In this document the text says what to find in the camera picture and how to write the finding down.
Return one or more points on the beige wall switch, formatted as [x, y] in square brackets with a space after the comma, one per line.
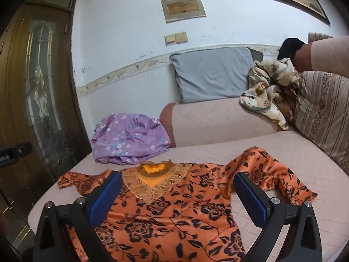
[170, 39]
[181, 37]

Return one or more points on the pink bolster cushion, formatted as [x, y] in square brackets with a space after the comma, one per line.
[218, 122]

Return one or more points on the purple floral cloth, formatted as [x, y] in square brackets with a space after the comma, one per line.
[128, 139]

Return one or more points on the wooden glazed door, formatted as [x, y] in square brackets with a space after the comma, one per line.
[41, 87]

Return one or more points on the beige patterned crumpled cloth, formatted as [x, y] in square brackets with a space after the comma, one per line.
[324, 112]

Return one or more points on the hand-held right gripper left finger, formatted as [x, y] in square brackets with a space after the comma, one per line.
[105, 196]

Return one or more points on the orange black floral top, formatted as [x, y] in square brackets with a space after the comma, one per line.
[169, 218]

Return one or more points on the beige striped cloth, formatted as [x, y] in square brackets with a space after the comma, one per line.
[319, 36]

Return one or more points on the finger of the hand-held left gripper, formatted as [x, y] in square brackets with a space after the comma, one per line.
[12, 152]

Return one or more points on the pink quilted bed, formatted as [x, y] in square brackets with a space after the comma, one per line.
[286, 223]

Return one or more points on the black cloth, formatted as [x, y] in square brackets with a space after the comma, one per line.
[290, 47]

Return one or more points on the dark grey cushion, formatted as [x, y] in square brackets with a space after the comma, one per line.
[258, 55]

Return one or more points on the beige floral blanket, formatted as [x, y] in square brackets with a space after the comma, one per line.
[268, 87]

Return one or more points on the large pink bolster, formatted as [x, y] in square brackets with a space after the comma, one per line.
[327, 54]

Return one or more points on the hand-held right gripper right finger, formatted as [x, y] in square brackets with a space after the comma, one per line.
[250, 199]

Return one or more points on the framed wall plaque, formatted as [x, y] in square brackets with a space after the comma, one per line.
[183, 7]

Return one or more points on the grey cloth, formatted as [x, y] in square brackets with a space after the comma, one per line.
[212, 73]

